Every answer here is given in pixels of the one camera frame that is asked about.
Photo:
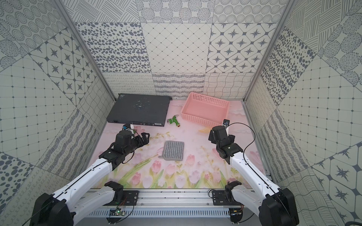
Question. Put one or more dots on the green hose nozzle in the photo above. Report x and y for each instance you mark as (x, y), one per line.
(174, 120)

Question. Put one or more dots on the aluminium rail frame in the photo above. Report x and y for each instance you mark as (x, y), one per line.
(179, 198)

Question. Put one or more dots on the floral pink table mat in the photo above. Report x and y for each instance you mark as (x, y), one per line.
(200, 167)

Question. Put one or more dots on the black flat electronics box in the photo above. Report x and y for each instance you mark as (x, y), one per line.
(137, 109)

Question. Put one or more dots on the green circuit board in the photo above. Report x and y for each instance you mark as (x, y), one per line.
(117, 212)

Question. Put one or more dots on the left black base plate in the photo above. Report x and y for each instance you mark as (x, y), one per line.
(129, 198)

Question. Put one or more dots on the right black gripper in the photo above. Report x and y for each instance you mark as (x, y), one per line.
(211, 137)

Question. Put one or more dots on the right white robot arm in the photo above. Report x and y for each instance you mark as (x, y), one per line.
(273, 205)

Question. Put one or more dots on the pink plastic basket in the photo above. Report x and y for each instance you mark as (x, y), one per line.
(205, 110)

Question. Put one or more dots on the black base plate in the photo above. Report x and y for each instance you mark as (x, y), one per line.
(222, 198)
(129, 198)

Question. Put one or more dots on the grey striped dishcloth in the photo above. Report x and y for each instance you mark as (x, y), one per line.
(173, 151)

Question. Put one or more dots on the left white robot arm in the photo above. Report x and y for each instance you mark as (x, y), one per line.
(67, 206)

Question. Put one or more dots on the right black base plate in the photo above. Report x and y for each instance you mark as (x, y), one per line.
(222, 198)

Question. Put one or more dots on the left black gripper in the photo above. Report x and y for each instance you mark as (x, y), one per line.
(138, 141)

